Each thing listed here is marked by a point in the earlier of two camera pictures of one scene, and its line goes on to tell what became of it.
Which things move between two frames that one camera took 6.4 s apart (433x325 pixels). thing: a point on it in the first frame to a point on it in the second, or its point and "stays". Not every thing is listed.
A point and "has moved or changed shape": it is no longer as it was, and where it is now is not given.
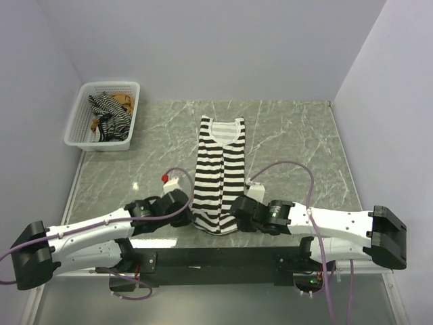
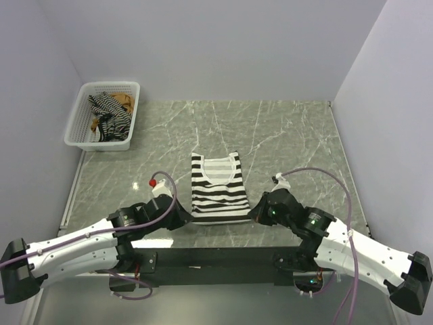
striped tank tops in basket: (114, 120) stays
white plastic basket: (78, 132) stays
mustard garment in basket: (124, 99) stays
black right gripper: (243, 226) to (258, 212)
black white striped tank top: (219, 177) has moved or changed shape
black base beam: (197, 267) stays
